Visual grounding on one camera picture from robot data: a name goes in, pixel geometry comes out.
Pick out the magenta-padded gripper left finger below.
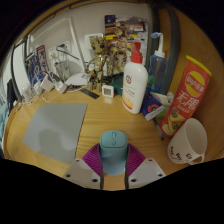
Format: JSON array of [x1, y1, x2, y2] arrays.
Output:
[[62, 143, 105, 190]]

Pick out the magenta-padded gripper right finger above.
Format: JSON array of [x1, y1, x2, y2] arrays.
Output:
[[124, 143, 167, 190]]

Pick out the light blue computer mouse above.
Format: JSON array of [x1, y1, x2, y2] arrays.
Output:
[[99, 129, 130, 176]]

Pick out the grey mouse pad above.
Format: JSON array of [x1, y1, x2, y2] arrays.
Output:
[[23, 102, 88, 164]]

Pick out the white mug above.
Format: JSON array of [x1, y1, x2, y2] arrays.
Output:
[[167, 117, 208, 166]]

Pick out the small blue box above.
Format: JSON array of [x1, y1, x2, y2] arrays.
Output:
[[140, 91, 166, 122]]

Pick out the black ruler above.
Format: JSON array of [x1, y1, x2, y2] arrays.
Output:
[[79, 87, 100, 100]]

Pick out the small white desk clock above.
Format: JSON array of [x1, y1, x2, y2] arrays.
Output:
[[101, 84, 115, 98]]

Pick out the red chips can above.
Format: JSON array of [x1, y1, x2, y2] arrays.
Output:
[[159, 55, 213, 139]]

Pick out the white red-pump lotion bottle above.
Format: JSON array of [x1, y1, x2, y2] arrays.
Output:
[[121, 41, 149, 115]]

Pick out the white charger block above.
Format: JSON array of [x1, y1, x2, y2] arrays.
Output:
[[39, 78, 54, 93]]

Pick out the blue spray bottle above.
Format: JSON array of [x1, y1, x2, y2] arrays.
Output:
[[147, 31, 169, 94]]

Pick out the black hanging bag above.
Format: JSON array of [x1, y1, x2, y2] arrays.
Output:
[[6, 78, 18, 108]]

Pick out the brown tree figure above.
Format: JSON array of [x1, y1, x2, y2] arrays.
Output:
[[84, 35, 109, 93]]

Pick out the blue model kit box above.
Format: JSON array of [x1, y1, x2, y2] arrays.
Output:
[[24, 44, 49, 87]]

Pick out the colourful printed figure box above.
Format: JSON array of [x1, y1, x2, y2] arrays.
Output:
[[104, 14, 149, 68]]

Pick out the wooden shelf unit black frame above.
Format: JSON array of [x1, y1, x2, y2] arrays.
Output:
[[9, 0, 183, 98]]

